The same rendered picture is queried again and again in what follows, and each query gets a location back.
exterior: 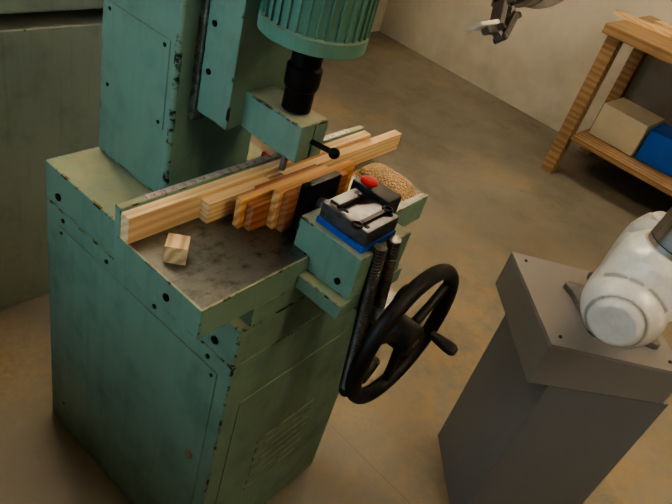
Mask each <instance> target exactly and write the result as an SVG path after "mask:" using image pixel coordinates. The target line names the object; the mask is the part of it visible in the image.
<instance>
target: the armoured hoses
mask: <svg viewBox="0 0 672 504"><path fill-rule="evenodd" d="M401 243H402V238H401V237H399V236H398V235H389V236H388V238H387V242H386V244H387V245H388V247H387V246H386V245H385V244H383V243H375V244H373V246H372V250H371V251H372V253H373V258H372V261H371V264H370V267H369V270H368V271H369V272H368V273H367V274H368V275H367V278H366V281H365V284H364V287H363V288H364V289H363V290H362V291H363V292H362V295H361V298H360V301H359V302H360V303H359V305H358V309H357V314H356V318H355V322H354V326H353V330H352V334H351V338H350V343H349V347H348V351H347V355H346V359H345V363H344V367H343V371H342V376H341V380H340V384H339V389H338V390H339V393H340V395H341V396H343V397H347V395H346V392H345V381H346V376H347V373H348V370H349V367H350V365H351V362H352V360H353V358H354V356H355V354H356V352H357V350H358V348H359V346H360V344H361V343H362V341H363V339H364V338H365V336H366V335H367V333H368V331H369V330H370V329H371V327H372V326H373V324H372V323H371V322H370V321H369V319H370V316H371V312H372V308H373V305H374V306H376V307H378V308H383V307H385V306H386V302H387V298H388V294H389V290H390V286H391V282H392V278H393V275H394V270H395V267H396V263H397V259H398V255H399V252H400V247H401ZM379 364H380V361H379V358H377V357H376V356H374V358H373V360H372V362H371V364H370V366H369V368H368V370H367V372H366V374H365V377H364V380H363V384H364V383H366V382H367V380H368V379H369V378H370V376H371V375H372V374H373V372H374V371H375V370H376V368H377V367H378V365H379Z"/></svg>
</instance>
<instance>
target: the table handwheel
mask: <svg viewBox="0 0 672 504"><path fill-rule="evenodd" d="M441 281H443V283H442V284H441V285H440V287H439V288H438V289H437V290H436V291H435V293H434V294H433V295H432V296H431V297H430V299H429V300H428V301H427V302H426V303H425V304H424V305H423V306H422V308H421V309H420V310H419V311H418V312H417V313H416V314H415V315H414V316H413V317H412V318H410V317H409V316H407V315H406V314H405V313H406V312H407V310H408V309H409V308H410V307H411V306H412V305H413V304H414V303H415V302H416V301H417V300H418V299H419V298H420V297H421V296H422V295H423V294H424V293H425V292H426V291H428V290H429V289H430V288H431V287H433V286H434V285H436V284H437V283H439V282H441ZM458 286H459V275H458V272H457V270H456V269H455V267H453V266H452V265H450V264H437V265H435V266H432V267H430V268H428V269H427V270H425V271H424V272H422V273H421V274H419V275H418V276H417V277H416V278H414V279H413V280H412V281H411V282H410V283H409V284H408V285H407V286H405V287H404V288H403V289H402V290H401V291H400V293H399V294H398V295H397V296H396V297H395V298H394V299H393V300H392V301H391V302H390V304H389V305H388V306H387V307H386V308H385V307H383V308H378V307H376V306H374V305H373V308H372V312H371V316H370V319H369V321H370V322H371V323H372V324H373V326H372V327H371V329H370V330H369V331H368V333H367V335H366V336H365V338H364V339H363V341H362V343H361V344H360V346H359V348H358V350H357V352H356V354H355V356H354V358H353V360H352V362H351V365H350V367H349V370H348V373H347V376H346V381H345V392H346V395H347V397H348V399H349V400H350V401H351V402H353V403H355V404H365V403H368V402H370V401H373V400H374V399H376V398H378V397H379V396H381V395H382V394H383V393H385V392H386V391H387V390H388V389H389V388H390V387H392V386H393V385H394V384H395V383H396V382H397V381H398V380H399V379H400V378H401V377H402V376H403V375H404V374H405V373H406V372H407V370H408V369H409V368H410V367H411V366H412V365H413V364H414V362H415V361H416V360H417V359H418V358H419V356H420V355H421V354H422V352H423V351H424V350H425V348H426V347H427V346H428V344H429V343H430V342H431V339H430V338H428V337H429V335H430V333H431V332H432V331H435V332H437V331H438V330H439V328H440V326H441V325H442V323H443V321H444V320H445V318H446V316H447V314H448V312H449V310H450V308H451V306H452V304H453V302H454V299H455V296H456V294H457V290H458ZM432 309H433V310H432ZM431 310H432V312H431ZM430 312H431V314H430V316H429V317H428V319H427V321H426V322H425V324H424V325H423V327H422V326H421V325H420V324H421V323H422V321H423V320H424V319H425V318H426V317H427V315H428V314H429V313H430ZM386 343H387V344H388V345H389V346H391V347H392V348H393V351H392V354H391V357H390V359H389V362H388V364H387V367H386V369H385V371H384V373H383V374H382V375H381V376H380V377H378V378H377V379H376V380H375V381H373V382H372V383H370V384H369V385H367V386H365V387H362V384H363V380H364V377H365V374H366V372H367V370H368V368H369V366H370V364H371V362H372V360H373V358H374V356H375V355H376V353H377V351H378V350H379V348H380V346H381V345H382V344H386Z"/></svg>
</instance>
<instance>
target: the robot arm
mask: <svg viewBox="0 0 672 504"><path fill-rule="evenodd" d="M562 1H564V0H492V3H491V6H492V13H491V17H490V20H488V21H482V22H478V23H476V24H474V25H472V26H470V27H468V28H466V32H467V33H470V32H476V31H481V32H482V35H484V36H486V35H492V36H493V43H494V44H498V43H500V42H502V41H504V40H507V39H508V37H509V35H510V33H511V31H512V29H513V28H514V26H515V24H516V22H517V20H518V19H519V18H521V17H522V14H521V12H520V11H518V12H517V10H515V8H522V7H527V8H531V9H543V8H548V7H551V6H554V5H557V4H559V3H560V2H562ZM507 9H508V11H507ZM506 13H507V14H506ZM563 288H564V289H565V291H566V292H567V293H568V294H569V295H570V297H571V299H572V301H573V302H574V304H575V306H576V308H577V310H578V311H579V313H580V315H581V317H582V319H583V322H584V324H585V326H586V330H587V332H588V333H589V334H590V335H591V336H593V337H596V338H598V339H599V340H601V341H602V342H604V343H606V344H608V345H609V346H611V347H613V348H617V349H634V348H638V347H642V346H646V347H648V348H651V349H654V350H657V349H658V348H659V346H660V345H661V343H660V341H659V339H658V337H659V336H660V335H661V334H662V332H663V331H664V329H665V328H666V326H667V324H668V323H670V322H671V321H672V207H671V208H670V209H669V210H668V212H664V211H657V212H650V213H647V214H645V215H643V216H641V217H639V218H637V219H636V220H634V221H633V222H631V223H630V224H629V225H628V226H627V227H626V228H625V229H624V231H623V232H622V233H621V234H620V236H619V237H618V238H617V240H616V241H615V242H614V244H613V245H612V246H611V248H610V249H609V251H608V253H607V254H606V256H605V257H604V259H603V260H602V262H601V264H600V265H599V266H598V267H597V268H596V270H595V271H592V272H589V274H588V275H587V283H586V285H581V284H578V283H575V282H572V281H566V282H565V284H564V285H563Z"/></svg>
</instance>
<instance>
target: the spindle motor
mask: <svg viewBox="0 0 672 504"><path fill-rule="evenodd" d="M379 1H380V0H261V4H260V9H259V14H258V20H257V26H258V29H259V30H260V31H261V33H262V34H263V35H265V36H266V37H267V38H269V39H270V40H272V41H273V42H275V43H277V44H279V45H281V46H283V47H285V48H288V49H290V50H293V51H295V52H298V53H302V54H305V55H309V56H313V57H318V58H323V59H332V60H350V59H355V58H359V57H361V56H362V55H364V53H365V52H366V48H367V44H368V41H369V37H370V33H371V30H372V26H373V23H374V19H375V15H376V12H377V8H378V5H379Z"/></svg>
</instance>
